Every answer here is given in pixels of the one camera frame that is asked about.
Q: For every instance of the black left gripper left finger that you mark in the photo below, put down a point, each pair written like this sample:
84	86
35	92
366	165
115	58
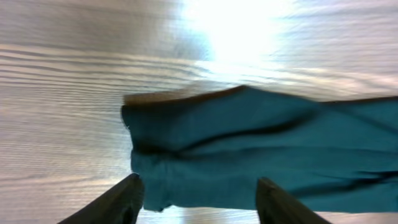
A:
120	204

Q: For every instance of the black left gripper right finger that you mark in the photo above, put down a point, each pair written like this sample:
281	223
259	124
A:
275	206

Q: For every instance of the black t-shirt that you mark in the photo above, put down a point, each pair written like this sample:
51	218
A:
210	151

